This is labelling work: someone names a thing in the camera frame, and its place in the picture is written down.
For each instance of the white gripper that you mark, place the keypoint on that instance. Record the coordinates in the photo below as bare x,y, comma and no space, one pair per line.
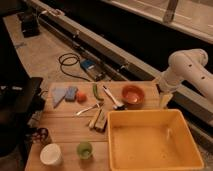
167,87

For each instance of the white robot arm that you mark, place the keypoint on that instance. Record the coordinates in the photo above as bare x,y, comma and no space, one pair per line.
186,65

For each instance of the orange bowl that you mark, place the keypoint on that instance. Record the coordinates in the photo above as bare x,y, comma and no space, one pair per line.
132,94

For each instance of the yellow plastic bin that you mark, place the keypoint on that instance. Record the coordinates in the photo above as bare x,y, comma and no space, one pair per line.
151,140

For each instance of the silver fork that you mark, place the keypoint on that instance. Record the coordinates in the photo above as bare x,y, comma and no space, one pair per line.
97,105

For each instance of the brown wooden block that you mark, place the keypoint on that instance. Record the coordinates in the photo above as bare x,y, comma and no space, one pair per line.
101,122

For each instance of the green chili pepper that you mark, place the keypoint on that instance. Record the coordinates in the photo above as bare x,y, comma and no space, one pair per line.
95,92

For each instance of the blue box device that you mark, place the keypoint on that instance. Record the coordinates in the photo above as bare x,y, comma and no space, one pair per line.
92,69

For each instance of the orange round fruit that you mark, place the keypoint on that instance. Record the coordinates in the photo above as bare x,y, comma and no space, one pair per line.
81,97

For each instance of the blue sponge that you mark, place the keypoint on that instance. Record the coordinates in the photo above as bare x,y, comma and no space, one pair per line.
70,94

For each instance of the green cup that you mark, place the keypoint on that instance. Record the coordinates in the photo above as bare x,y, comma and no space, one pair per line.
84,150

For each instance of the light blue cloth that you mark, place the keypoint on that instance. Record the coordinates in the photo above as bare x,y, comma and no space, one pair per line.
58,93

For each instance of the white cup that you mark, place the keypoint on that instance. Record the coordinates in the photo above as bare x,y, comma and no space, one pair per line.
51,155

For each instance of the black chair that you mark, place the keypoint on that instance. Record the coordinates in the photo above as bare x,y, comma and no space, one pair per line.
16,109

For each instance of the black box on floor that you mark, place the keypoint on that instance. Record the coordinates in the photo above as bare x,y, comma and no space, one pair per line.
29,25

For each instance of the long metal rail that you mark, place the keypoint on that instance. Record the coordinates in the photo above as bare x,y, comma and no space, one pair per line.
135,43

